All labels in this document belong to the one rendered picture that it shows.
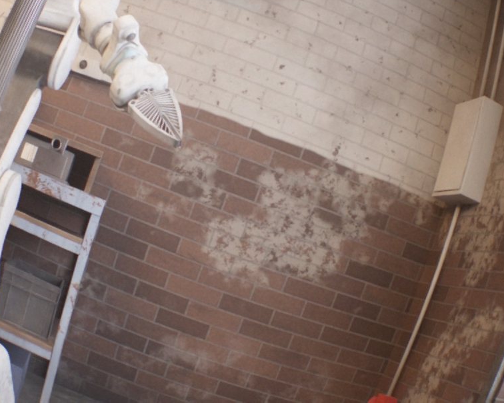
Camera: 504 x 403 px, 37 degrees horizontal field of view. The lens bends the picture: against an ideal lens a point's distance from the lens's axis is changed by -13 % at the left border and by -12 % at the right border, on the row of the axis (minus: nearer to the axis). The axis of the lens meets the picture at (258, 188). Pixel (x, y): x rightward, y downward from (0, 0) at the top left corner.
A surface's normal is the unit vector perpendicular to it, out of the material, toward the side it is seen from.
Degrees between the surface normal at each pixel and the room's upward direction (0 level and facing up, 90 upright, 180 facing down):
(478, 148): 90
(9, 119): 68
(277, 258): 90
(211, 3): 90
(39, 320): 90
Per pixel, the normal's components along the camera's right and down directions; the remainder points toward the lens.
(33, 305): 0.21, -0.04
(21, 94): 0.19, -0.43
